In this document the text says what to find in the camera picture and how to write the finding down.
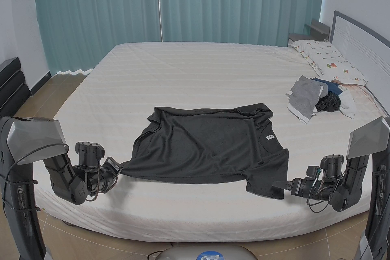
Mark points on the dark blue garment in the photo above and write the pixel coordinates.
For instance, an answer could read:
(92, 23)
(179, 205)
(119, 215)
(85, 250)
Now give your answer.
(332, 87)

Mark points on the white garment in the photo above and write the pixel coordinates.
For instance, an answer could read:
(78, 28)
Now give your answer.
(347, 103)

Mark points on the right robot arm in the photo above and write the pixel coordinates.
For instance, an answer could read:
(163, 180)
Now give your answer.
(353, 179)

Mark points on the black chest of drawers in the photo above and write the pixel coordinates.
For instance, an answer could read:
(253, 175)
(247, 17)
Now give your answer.
(13, 85)

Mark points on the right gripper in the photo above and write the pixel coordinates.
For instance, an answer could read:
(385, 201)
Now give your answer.
(304, 188)

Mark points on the white printed pillow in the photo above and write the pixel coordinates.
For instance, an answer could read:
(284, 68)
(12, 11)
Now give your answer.
(329, 60)

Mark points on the bed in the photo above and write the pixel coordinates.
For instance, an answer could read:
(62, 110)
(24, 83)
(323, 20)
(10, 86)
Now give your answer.
(198, 76)

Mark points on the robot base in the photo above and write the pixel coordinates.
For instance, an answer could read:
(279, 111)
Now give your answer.
(182, 254)

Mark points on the black shiny garment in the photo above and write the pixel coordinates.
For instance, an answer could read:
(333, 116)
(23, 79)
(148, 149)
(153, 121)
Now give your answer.
(327, 103)

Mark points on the black T-shirt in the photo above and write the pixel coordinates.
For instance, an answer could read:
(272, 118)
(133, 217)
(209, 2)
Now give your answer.
(207, 146)

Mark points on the grey white-trimmed garment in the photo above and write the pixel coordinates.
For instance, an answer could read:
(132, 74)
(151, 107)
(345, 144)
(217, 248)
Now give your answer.
(304, 97)

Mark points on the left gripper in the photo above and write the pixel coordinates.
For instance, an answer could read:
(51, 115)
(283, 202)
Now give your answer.
(109, 173)

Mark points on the grey bedside table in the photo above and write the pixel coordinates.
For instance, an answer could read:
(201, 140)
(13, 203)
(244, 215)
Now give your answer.
(317, 28)

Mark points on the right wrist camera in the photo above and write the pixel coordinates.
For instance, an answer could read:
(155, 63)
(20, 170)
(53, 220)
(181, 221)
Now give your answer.
(313, 172)

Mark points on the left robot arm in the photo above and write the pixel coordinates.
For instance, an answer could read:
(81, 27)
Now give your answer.
(61, 173)

